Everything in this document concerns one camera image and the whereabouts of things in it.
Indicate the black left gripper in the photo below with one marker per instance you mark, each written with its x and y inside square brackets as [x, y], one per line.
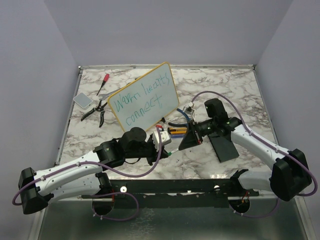
[155, 155]

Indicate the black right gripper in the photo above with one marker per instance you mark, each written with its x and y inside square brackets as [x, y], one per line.
[192, 138]

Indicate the white green whiteboard marker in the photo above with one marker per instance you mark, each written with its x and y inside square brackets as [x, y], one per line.
[172, 152]

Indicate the yellow framed whiteboard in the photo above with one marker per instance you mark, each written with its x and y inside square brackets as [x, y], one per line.
[145, 101]

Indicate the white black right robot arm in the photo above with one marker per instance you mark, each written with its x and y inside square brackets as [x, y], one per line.
[288, 174]

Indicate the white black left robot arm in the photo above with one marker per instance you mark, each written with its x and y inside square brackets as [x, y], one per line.
[85, 175]

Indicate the orange pen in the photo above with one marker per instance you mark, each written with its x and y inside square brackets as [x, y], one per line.
[178, 132]

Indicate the blue red precision screwdriver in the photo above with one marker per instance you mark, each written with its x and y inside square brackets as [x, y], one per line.
[176, 136]

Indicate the black rectangular eraser block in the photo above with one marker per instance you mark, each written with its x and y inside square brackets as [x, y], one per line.
[224, 149]

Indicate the silver open-end wrench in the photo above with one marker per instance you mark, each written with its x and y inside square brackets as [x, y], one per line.
[104, 96]

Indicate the small white square device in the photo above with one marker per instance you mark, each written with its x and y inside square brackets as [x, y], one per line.
[82, 100]

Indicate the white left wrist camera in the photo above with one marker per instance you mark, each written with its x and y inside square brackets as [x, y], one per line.
[160, 135]

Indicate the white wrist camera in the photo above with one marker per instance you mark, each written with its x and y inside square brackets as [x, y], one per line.
[190, 111]
[160, 135]

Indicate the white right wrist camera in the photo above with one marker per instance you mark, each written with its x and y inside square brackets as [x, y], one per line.
[190, 111]

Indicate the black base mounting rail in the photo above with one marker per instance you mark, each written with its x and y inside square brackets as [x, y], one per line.
[178, 193]

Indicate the red handled screwdriver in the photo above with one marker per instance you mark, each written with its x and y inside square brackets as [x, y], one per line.
[105, 79]

